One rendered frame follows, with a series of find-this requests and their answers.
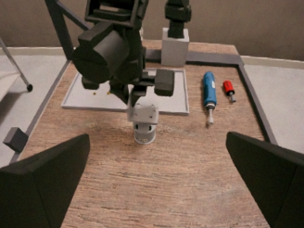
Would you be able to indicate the red-handled screwdriver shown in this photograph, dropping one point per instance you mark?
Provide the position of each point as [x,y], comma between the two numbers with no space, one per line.
[229,90]

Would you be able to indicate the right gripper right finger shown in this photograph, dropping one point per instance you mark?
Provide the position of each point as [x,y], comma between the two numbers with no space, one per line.
[274,176]

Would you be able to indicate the white metal bracket plate with holes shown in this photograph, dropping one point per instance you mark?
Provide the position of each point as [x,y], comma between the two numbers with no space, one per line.
[143,109]

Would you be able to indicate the grey cylinder with studs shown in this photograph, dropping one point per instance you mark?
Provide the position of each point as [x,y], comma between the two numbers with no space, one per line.
[144,133]

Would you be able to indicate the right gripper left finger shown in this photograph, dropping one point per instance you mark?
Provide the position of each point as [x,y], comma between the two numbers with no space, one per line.
[35,192]

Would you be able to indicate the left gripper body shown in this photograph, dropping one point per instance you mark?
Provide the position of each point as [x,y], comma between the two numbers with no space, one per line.
[131,71]

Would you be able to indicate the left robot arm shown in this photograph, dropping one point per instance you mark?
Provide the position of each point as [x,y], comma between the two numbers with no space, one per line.
[104,46]

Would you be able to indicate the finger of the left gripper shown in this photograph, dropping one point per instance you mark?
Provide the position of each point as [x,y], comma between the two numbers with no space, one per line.
[122,94]
[136,94]

